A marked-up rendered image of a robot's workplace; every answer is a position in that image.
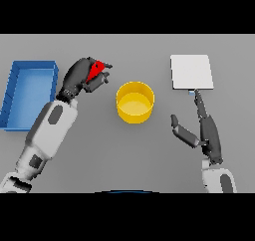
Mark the blue tray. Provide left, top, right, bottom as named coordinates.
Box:
left=0, top=60, right=60, bottom=132

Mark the yellow bowl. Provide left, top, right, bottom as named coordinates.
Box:
left=116, top=81, right=155, bottom=124

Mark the pale square measuring scale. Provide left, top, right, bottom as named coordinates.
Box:
left=169, top=54, right=215, bottom=96

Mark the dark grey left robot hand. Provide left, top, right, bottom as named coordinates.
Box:
left=56, top=56, right=114, bottom=104

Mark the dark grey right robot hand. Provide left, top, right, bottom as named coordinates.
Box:
left=170, top=89, right=224, bottom=165

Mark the red beaker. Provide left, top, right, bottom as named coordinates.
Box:
left=85, top=60, right=108, bottom=84

